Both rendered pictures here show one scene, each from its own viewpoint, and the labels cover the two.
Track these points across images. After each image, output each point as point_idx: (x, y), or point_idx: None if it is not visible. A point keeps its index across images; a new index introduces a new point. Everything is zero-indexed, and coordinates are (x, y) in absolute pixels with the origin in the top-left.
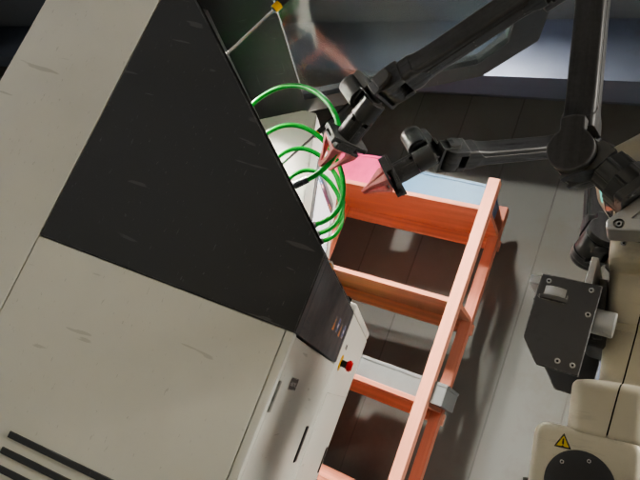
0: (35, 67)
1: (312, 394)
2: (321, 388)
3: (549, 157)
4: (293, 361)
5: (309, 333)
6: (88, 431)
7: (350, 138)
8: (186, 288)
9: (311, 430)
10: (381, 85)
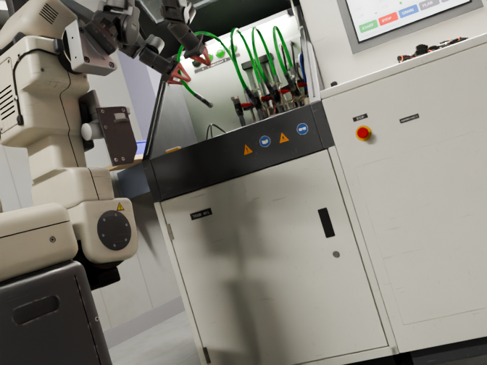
0: None
1: (284, 193)
2: (312, 177)
3: None
4: (177, 208)
5: (183, 188)
6: None
7: (161, 73)
8: None
9: (359, 202)
10: (127, 55)
